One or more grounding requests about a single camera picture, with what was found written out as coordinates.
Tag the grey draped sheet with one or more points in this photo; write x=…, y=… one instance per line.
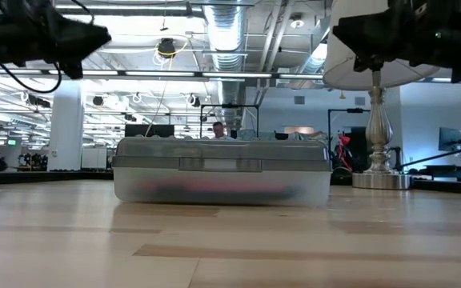
x=306, y=136

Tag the black computer monitor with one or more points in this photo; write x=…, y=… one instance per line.
x=150, y=130

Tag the red equipment piece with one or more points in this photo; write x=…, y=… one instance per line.
x=344, y=144

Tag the narrow black stand frame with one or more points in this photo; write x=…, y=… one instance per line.
x=348, y=110

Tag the white shade silver table lamp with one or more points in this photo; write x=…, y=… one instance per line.
x=378, y=132

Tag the overhead rig crossbar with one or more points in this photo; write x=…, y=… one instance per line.
x=234, y=74

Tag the white cabinet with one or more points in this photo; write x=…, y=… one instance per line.
x=93, y=158

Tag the clear pencil box grey lid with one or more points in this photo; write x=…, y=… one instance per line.
x=214, y=156

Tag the black aluminium rig frame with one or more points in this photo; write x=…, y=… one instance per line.
x=54, y=176

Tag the wide black stand frame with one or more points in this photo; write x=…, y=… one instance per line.
x=230, y=106

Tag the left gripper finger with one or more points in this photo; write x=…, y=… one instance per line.
x=92, y=39

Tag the grey mounted monitor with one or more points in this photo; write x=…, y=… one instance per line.
x=450, y=139

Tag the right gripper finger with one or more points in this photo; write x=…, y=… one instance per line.
x=356, y=36

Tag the person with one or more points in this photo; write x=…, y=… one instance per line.
x=218, y=130

